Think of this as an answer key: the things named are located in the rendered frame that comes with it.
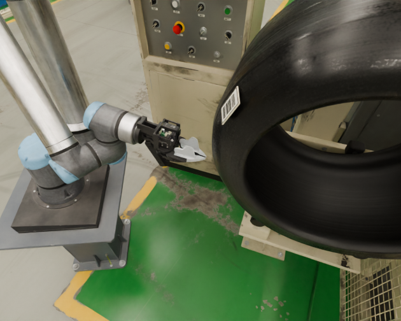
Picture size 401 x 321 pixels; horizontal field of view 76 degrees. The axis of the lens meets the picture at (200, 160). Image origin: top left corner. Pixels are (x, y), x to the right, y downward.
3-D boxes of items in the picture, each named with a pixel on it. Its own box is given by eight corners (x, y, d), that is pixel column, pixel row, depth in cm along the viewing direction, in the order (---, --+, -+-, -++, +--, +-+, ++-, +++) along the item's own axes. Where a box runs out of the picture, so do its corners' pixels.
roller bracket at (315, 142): (260, 143, 103) (264, 125, 95) (366, 170, 94) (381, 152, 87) (258, 149, 101) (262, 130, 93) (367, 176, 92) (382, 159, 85)
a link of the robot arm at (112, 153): (90, 156, 90) (81, 132, 81) (118, 142, 96) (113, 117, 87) (104, 174, 87) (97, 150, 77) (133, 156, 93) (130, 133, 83)
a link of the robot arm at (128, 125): (119, 146, 78) (135, 126, 84) (134, 151, 78) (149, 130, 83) (116, 125, 71) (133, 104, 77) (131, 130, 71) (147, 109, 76)
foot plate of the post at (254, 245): (250, 211, 179) (251, 208, 176) (289, 223, 173) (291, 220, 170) (240, 246, 162) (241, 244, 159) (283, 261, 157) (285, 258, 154)
